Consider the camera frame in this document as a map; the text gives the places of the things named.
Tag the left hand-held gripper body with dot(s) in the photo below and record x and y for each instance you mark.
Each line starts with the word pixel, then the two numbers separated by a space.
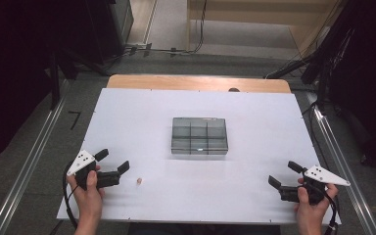
pixel 82 162

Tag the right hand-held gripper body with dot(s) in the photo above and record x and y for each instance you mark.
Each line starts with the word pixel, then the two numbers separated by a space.
pixel 323 174

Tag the small beige bead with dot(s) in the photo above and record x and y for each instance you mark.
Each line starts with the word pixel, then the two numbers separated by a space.
pixel 139 180

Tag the clear plastic compartment box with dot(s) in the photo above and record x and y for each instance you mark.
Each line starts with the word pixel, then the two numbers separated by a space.
pixel 199 137

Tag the person's left hand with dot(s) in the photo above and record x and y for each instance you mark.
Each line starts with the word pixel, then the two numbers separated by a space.
pixel 89 202

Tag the person's right hand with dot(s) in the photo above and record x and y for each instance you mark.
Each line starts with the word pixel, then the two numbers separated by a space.
pixel 311 215

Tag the black metal stand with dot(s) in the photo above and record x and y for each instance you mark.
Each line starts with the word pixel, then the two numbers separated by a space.
pixel 55 84
pixel 326 49

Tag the wooden table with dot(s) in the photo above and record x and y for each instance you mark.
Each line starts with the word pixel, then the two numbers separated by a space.
pixel 192 83

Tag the aluminium floor rail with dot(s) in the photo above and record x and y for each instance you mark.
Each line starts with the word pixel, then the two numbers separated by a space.
pixel 339 156
pixel 29 163

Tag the light wooden frame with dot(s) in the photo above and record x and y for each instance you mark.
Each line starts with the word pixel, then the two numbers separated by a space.
pixel 241 14

